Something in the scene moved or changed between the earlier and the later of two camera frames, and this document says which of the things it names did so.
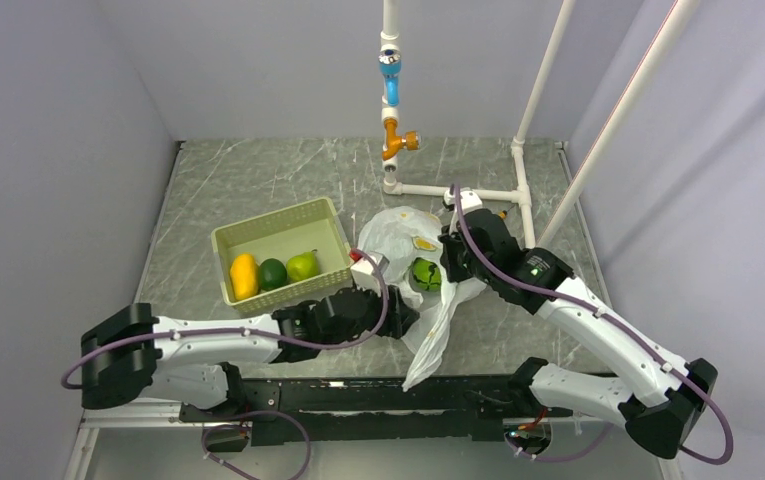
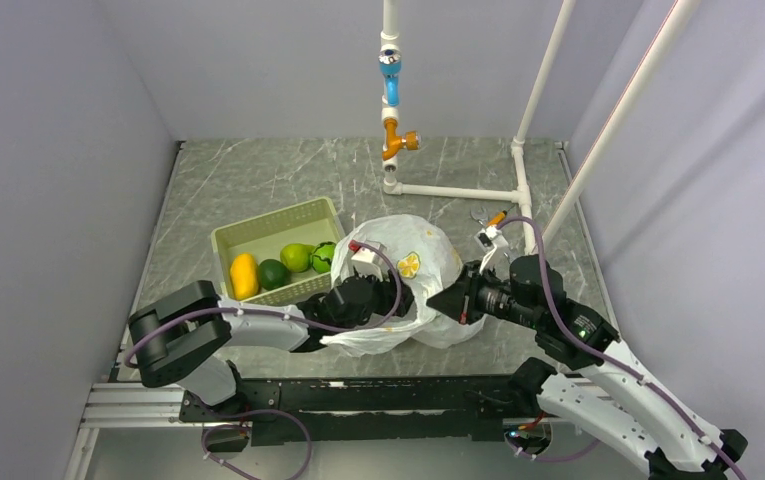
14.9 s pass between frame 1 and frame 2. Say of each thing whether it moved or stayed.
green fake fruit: stayed
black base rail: stayed
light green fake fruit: moved
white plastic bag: moved
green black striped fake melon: moved
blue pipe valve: stayed
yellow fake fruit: stayed
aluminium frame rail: stayed
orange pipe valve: stayed
